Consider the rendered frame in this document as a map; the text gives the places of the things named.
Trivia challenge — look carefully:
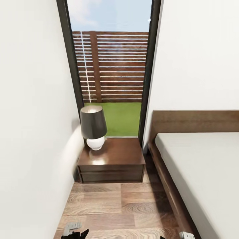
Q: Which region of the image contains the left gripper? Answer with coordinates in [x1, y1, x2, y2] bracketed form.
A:
[61, 229, 89, 239]

